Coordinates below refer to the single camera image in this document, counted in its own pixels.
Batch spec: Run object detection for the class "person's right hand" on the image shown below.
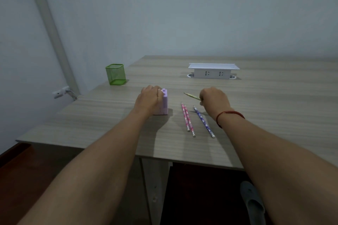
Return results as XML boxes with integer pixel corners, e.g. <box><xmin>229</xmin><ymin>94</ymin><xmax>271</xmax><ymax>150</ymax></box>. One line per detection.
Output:
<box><xmin>199</xmin><ymin>87</ymin><xmax>235</xmax><ymax>122</ymax></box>

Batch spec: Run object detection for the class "person's left hand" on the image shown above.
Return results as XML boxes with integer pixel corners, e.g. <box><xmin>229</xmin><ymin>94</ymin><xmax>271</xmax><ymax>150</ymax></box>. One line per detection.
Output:
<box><xmin>133</xmin><ymin>85</ymin><xmax>165</xmax><ymax>116</ymax></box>

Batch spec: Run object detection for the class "purple pencil sharpener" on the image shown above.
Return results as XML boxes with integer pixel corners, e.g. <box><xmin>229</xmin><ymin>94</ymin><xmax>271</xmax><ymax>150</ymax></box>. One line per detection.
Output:
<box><xmin>153</xmin><ymin>88</ymin><xmax>169</xmax><ymax>116</ymax></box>

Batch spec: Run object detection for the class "blue patterned pencil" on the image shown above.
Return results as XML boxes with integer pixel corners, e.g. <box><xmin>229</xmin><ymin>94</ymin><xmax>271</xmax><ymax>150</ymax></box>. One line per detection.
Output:
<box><xmin>193</xmin><ymin>105</ymin><xmax>216</xmax><ymax>139</ymax></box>

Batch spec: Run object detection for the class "green patterned pencil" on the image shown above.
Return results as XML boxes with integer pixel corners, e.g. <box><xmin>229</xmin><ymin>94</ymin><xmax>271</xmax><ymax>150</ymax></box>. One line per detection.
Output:
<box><xmin>183</xmin><ymin>92</ymin><xmax>202</xmax><ymax>102</ymax></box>

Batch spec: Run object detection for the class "pink floral pencil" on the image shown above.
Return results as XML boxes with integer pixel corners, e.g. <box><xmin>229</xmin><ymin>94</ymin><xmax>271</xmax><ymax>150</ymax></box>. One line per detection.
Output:
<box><xmin>183</xmin><ymin>104</ymin><xmax>197</xmax><ymax>138</ymax></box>
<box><xmin>181</xmin><ymin>102</ymin><xmax>190</xmax><ymax>132</ymax></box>

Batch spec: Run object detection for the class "green mesh pen holder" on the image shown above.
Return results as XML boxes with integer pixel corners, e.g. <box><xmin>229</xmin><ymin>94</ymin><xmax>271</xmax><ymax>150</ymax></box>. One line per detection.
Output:
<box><xmin>105</xmin><ymin>64</ymin><xmax>127</xmax><ymax>86</ymax></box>

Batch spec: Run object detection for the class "person's left forearm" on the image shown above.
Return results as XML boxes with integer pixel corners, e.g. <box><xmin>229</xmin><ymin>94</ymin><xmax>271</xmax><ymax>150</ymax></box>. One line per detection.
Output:
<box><xmin>17</xmin><ymin>109</ymin><xmax>151</xmax><ymax>225</ymax></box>

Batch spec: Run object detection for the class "person's right forearm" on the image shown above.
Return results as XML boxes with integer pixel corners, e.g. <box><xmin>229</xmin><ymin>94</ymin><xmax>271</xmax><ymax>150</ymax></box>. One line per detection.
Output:
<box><xmin>218</xmin><ymin>112</ymin><xmax>338</xmax><ymax>225</ymax></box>

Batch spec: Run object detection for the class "white desk socket box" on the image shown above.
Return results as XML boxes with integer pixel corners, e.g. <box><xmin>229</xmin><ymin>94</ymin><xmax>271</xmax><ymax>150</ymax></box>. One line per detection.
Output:
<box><xmin>187</xmin><ymin>63</ymin><xmax>241</xmax><ymax>80</ymax></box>

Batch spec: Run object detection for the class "wooden desk cabinet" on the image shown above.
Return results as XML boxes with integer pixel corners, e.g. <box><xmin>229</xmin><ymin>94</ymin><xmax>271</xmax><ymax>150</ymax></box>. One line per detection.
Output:
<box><xmin>27</xmin><ymin>143</ymin><xmax>173</xmax><ymax>225</ymax></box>

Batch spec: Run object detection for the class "grey slipper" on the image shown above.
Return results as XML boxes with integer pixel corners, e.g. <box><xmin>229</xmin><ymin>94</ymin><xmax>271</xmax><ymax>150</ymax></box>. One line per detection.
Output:
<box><xmin>239</xmin><ymin>180</ymin><xmax>266</xmax><ymax>225</ymax></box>

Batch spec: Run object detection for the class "red string bracelet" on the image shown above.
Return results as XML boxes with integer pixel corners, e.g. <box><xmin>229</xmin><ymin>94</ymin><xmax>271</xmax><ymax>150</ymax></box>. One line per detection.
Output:
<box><xmin>215</xmin><ymin>110</ymin><xmax>246</xmax><ymax>129</ymax></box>

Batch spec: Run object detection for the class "white cable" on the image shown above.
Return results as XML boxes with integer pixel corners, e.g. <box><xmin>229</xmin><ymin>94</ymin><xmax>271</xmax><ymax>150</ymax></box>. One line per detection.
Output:
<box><xmin>66</xmin><ymin>88</ymin><xmax>79</xmax><ymax>101</ymax></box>

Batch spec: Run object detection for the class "white wall socket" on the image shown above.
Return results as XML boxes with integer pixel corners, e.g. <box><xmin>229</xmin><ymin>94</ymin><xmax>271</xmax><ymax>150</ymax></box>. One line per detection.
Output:
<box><xmin>52</xmin><ymin>86</ymin><xmax>70</xmax><ymax>99</ymax></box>

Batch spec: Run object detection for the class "white wall pipe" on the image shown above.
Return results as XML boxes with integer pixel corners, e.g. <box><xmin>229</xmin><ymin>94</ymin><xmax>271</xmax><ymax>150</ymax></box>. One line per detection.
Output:
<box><xmin>24</xmin><ymin>0</ymin><xmax>80</xmax><ymax>96</ymax></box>

